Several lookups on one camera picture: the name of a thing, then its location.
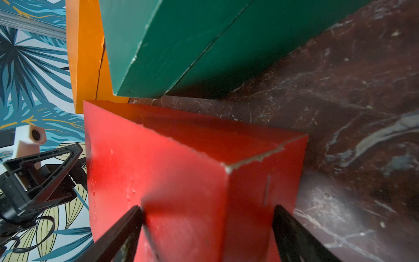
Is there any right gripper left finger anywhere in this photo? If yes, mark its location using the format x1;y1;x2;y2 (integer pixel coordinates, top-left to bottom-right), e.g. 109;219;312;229
77;206;144;262

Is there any orange shoebox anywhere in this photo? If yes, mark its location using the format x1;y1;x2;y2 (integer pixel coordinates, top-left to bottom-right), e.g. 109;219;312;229
65;0;129;114

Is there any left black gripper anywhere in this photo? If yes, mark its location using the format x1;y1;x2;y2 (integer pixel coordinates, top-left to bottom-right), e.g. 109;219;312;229
1;144;87;236

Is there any left aluminium corner post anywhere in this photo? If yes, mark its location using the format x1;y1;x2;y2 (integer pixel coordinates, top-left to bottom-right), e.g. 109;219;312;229
1;10;67;40

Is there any green shoebox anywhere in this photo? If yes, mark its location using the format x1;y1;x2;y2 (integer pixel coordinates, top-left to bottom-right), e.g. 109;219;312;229
99;1;367;99

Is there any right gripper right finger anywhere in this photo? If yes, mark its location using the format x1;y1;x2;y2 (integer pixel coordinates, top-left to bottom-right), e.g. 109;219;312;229
272;205;340;262

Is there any red shoebox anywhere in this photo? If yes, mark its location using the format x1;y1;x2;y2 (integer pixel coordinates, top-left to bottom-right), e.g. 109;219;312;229
84;100;308;262

